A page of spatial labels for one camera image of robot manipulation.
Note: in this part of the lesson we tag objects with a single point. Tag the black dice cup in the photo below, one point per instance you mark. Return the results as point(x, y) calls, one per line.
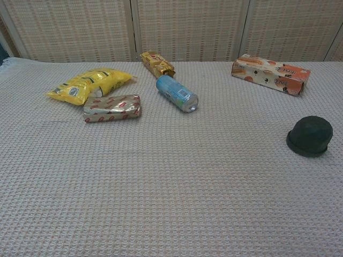
point(311, 131)

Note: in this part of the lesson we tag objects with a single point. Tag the dark green round tray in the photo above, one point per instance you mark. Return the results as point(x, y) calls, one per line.
point(302, 154)

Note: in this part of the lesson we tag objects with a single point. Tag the light blue drink can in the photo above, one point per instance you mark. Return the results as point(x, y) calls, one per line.
point(174, 92)

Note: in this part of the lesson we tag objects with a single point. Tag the beige waffle-weave tablecloth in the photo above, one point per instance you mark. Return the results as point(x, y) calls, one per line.
point(171, 187)

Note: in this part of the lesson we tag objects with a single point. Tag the silver red-print snack packet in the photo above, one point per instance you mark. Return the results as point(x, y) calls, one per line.
point(112, 108)

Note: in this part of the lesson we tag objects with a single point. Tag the gold snack bar packet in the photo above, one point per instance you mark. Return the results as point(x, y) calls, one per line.
point(155, 63)

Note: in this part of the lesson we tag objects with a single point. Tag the yellow chip bag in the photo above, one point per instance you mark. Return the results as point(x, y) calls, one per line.
point(80, 85)

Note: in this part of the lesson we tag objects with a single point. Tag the orange white biscuit box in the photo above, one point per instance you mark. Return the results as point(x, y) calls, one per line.
point(268, 72)

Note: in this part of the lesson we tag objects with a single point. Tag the woven bamboo folding screen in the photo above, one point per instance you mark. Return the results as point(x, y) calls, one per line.
point(80, 26)

